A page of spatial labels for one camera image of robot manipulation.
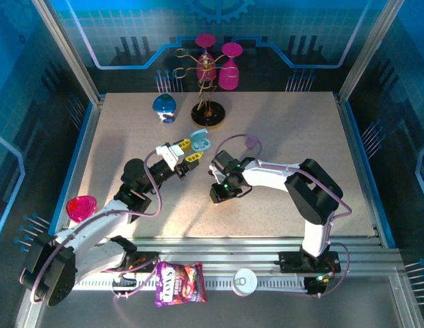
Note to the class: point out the pink plastic cup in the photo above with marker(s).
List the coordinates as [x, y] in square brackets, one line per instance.
[81, 207]

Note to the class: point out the blue earbud charging case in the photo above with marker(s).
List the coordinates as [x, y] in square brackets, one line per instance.
[200, 135]

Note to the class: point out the aluminium frame beam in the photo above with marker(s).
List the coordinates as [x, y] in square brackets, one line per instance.
[215, 254]

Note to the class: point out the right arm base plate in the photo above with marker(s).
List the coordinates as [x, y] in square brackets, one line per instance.
[290, 263]

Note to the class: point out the aluminium frame post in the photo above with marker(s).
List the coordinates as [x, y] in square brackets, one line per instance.
[369, 48]
[66, 51]

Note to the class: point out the silver tin can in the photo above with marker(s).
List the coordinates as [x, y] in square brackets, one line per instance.
[246, 282]

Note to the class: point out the aluminium side rail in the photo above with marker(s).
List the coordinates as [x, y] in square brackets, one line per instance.
[85, 143]
[352, 136]

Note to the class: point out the purple candy bag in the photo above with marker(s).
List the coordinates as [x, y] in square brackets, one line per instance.
[179, 283]

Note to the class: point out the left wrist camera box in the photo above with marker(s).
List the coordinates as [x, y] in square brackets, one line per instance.
[169, 153]

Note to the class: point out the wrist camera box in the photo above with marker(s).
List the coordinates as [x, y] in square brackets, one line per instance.
[169, 153]
[216, 176]

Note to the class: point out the blue cup on stand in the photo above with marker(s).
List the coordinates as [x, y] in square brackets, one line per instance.
[164, 104]

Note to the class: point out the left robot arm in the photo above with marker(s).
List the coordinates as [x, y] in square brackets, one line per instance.
[95, 222]

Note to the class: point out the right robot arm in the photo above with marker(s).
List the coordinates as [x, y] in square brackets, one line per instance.
[266, 174]

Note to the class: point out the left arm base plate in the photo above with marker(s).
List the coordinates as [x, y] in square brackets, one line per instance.
[147, 261]

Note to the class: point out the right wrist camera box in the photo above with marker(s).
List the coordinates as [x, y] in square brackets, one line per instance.
[216, 176]

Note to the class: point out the pink wine glass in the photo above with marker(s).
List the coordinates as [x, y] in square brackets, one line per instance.
[205, 40]
[229, 82]

